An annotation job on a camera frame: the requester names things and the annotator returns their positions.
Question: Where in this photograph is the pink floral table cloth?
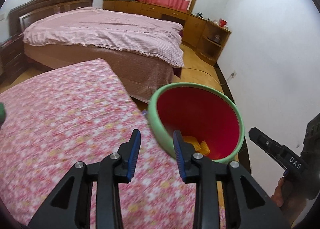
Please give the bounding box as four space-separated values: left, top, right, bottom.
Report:
1 59 196 228

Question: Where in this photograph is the wooden cabinet desk unit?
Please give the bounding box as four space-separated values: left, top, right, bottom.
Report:
102 0 232 67

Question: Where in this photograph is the dark wooden nightstand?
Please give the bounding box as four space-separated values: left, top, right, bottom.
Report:
1 34 28 83

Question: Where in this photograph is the dark wooden headboard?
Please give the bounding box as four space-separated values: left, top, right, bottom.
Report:
8 0 93 36

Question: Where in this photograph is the yellow foam net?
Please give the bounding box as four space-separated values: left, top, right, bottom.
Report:
183 137 201 151

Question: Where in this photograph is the right hand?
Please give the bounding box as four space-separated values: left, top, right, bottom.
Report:
271 177 306 223

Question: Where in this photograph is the brown bed base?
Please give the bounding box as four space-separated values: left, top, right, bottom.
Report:
24 43 182 103

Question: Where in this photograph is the yellow foam net curled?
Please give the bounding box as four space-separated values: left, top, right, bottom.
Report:
196 141 210 156

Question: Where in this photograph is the pink bed quilt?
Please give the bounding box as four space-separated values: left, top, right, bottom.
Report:
23 7 184 68

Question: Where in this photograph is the red bin with green rim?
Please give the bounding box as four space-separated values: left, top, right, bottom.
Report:
148 82 245 164

